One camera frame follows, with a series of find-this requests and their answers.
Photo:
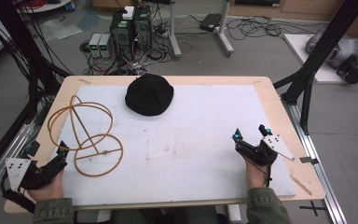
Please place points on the flat black box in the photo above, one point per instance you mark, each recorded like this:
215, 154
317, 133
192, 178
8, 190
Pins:
210, 21

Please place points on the white board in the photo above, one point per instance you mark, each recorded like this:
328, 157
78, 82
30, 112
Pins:
324, 74

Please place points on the white foam mat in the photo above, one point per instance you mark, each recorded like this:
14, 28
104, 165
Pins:
183, 149

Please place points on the person's left hand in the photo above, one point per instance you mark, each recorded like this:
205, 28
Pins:
48, 188

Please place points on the clear plastic sheet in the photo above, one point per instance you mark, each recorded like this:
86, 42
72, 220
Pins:
60, 29

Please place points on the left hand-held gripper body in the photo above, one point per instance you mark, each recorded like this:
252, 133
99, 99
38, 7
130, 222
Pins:
18, 171

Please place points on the thin wooden stick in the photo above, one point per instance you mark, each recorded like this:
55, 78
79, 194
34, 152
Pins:
301, 185

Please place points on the black hat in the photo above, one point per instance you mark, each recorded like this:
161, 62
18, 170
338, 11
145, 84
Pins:
149, 95

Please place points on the black computer tower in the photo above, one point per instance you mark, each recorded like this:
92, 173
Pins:
142, 28
121, 37

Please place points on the black device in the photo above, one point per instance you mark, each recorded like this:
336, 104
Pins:
353, 70

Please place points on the black tape cross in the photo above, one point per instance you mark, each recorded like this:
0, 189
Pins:
312, 207

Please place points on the grey power supply unit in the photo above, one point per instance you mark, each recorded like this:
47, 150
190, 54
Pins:
104, 45
94, 45

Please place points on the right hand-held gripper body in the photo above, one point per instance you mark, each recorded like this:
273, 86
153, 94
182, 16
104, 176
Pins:
265, 148

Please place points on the black frame post with brace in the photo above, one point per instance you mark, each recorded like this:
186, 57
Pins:
320, 53

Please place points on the grey robot head shell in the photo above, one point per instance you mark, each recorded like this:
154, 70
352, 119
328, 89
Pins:
343, 48

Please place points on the blue tape roll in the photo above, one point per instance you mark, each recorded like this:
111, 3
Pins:
70, 6

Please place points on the aluminium rail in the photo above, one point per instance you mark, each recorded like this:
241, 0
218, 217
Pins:
317, 161
4, 158

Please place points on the white stand leg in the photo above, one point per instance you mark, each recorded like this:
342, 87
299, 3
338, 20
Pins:
225, 34
174, 34

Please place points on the white box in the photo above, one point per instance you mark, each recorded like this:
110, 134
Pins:
128, 12

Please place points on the person's right hand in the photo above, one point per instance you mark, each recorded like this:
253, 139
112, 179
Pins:
255, 174

